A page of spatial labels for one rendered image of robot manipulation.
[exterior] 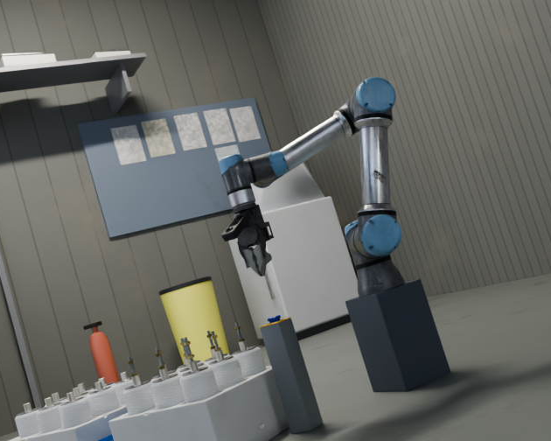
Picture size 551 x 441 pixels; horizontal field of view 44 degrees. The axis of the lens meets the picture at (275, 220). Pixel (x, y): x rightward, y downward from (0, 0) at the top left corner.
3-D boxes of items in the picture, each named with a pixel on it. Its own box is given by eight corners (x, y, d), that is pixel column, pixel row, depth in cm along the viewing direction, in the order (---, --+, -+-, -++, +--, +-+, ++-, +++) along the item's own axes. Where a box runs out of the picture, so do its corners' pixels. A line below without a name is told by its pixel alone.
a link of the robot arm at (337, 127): (362, 93, 232) (240, 169, 224) (371, 82, 221) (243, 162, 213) (381, 122, 231) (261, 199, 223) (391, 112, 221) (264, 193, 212)
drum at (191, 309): (223, 360, 514) (199, 281, 520) (244, 358, 480) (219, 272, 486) (175, 377, 495) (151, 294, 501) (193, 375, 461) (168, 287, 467)
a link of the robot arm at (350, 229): (385, 256, 227) (372, 217, 228) (396, 253, 213) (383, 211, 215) (351, 267, 225) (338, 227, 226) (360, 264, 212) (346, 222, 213)
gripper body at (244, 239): (275, 240, 205) (263, 201, 206) (259, 243, 198) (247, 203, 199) (255, 247, 209) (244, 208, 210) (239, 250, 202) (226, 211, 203)
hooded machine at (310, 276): (330, 322, 562) (281, 165, 574) (370, 315, 511) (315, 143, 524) (256, 348, 528) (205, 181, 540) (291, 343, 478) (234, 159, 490)
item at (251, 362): (261, 405, 216) (244, 349, 218) (282, 402, 210) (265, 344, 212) (240, 415, 209) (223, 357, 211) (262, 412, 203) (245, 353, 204)
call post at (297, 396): (303, 425, 201) (272, 322, 204) (324, 423, 197) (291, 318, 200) (290, 434, 195) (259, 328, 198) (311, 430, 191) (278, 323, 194)
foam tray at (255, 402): (208, 435, 232) (193, 383, 234) (302, 419, 211) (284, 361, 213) (124, 482, 200) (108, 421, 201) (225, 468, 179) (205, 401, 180)
